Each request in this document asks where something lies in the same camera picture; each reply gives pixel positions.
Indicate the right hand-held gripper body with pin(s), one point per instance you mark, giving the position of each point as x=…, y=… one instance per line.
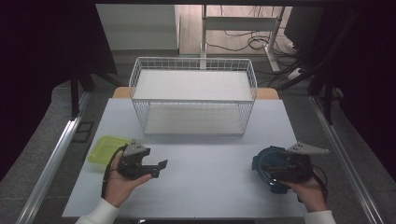
x=295, y=168

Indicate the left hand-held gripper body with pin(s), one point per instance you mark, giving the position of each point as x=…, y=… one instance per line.
x=134, y=161

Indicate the round container dark blue lid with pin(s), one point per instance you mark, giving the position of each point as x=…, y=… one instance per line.
x=258, y=161

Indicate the green lidded plastic container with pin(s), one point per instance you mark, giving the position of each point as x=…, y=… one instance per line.
x=104, y=149

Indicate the person's left hand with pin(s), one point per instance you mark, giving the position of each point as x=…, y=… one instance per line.
x=120, y=186

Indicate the person's right hand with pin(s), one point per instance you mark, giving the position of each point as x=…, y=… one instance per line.
x=308, y=194

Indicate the wooden table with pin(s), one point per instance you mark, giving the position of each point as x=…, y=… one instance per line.
x=120, y=92

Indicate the black metal stand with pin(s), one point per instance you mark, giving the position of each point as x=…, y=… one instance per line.
x=74, y=93
x=327, y=93

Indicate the white power strip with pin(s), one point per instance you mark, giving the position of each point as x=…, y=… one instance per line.
x=294, y=74

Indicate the dark curtain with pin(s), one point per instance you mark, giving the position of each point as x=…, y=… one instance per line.
x=37, y=62
x=370, y=77

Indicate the aluminium rail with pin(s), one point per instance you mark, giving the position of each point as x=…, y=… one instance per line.
x=49, y=168
x=345, y=161

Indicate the black square floor frame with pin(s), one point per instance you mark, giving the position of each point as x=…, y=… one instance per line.
x=81, y=131

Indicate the white metal desk frame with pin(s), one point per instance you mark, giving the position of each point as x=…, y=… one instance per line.
x=239, y=23

